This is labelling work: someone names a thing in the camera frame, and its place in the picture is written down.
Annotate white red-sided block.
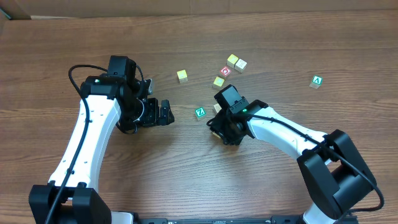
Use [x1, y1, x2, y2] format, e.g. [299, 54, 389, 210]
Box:
[213, 103, 221, 114]

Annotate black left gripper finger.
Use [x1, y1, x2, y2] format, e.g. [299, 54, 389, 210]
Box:
[159, 106, 169, 126]
[160, 100, 175, 124]

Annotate red letter block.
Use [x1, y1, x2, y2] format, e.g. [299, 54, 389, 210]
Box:
[219, 66, 231, 79]

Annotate green V block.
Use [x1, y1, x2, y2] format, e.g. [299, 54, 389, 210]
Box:
[309, 75, 323, 89]

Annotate white outline block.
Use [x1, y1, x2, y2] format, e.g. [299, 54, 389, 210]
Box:
[212, 132, 221, 139]

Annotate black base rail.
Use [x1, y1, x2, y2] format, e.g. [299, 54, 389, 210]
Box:
[136, 215, 359, 224]

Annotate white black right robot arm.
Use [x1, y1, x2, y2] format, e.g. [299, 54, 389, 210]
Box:
[207, 85, 379, 223]

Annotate white block top right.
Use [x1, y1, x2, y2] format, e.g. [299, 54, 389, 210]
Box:
[234, 58, 247, 73]

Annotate yellow block top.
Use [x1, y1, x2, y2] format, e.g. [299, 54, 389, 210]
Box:
[226, 54, 239, 68]

